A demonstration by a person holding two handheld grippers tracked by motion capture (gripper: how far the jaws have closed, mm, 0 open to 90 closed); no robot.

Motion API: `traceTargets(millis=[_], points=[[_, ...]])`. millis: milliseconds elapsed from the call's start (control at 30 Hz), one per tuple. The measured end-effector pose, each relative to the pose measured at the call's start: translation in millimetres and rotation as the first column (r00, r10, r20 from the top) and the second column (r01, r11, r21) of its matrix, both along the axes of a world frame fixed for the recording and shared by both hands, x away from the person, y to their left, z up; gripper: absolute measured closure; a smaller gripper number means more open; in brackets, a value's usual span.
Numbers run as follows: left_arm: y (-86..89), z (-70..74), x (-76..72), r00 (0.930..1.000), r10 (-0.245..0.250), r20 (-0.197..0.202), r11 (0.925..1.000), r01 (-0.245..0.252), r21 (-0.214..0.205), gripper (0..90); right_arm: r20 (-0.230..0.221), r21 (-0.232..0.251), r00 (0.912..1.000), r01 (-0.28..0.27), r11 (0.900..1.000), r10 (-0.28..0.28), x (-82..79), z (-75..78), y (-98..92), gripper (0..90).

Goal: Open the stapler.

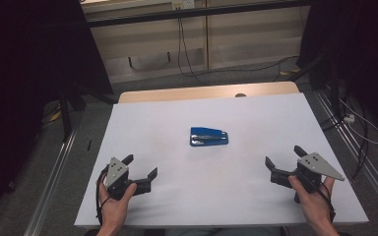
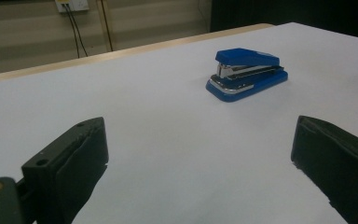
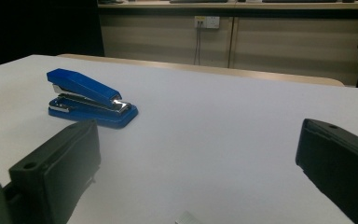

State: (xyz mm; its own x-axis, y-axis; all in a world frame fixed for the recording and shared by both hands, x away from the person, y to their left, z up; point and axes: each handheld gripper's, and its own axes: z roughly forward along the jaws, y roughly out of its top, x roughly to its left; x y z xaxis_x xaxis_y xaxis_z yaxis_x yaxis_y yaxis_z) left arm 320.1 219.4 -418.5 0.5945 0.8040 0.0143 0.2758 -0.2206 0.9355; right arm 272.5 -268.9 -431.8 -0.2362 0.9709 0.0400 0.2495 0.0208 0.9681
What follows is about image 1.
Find person's grey trousers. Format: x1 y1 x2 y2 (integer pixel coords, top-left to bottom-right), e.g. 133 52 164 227
163 226 284 236

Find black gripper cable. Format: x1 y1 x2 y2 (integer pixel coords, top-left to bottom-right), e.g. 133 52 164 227
318 181 338 224
94 164 110 226

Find black floor cable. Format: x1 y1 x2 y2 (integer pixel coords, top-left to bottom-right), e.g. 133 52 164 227
319 109 370 180

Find aluminium floor rail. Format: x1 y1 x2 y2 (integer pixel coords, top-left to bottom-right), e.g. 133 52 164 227
314 91 378 215
23 127 79 236

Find black curtain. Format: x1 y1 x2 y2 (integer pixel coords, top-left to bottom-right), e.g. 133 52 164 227
297 0 378 139
0 0 114 230

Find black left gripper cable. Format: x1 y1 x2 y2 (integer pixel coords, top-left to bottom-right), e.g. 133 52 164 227
94 164 110 226

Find person's left hand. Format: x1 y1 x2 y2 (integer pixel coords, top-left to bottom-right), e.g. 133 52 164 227
97 173 138 230

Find wooden table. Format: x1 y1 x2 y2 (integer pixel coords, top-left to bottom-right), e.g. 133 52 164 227
117 81 300 104

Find black metal crossbar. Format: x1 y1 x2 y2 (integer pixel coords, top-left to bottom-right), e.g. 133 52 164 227
86 0 311 29

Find blue stapler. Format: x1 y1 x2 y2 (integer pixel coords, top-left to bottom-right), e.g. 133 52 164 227
189 126 229 148

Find white floor cable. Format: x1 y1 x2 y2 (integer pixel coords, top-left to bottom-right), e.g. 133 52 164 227
338 97 378 146

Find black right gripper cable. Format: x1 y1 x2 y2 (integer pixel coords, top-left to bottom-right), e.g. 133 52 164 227
318 181 338 224

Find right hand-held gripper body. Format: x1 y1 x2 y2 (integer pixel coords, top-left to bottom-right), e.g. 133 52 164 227
288 151 346 205

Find black hanging cable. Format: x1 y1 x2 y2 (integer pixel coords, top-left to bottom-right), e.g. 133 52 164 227
176 17 300 87

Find black metal stand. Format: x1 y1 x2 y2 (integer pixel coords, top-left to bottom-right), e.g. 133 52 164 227
58 86 116 143
286 48 343 127

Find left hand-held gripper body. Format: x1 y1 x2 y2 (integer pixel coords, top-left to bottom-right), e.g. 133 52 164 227
104 156 133 202

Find person's right hand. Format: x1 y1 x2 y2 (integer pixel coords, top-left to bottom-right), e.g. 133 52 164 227
287 175 338 228

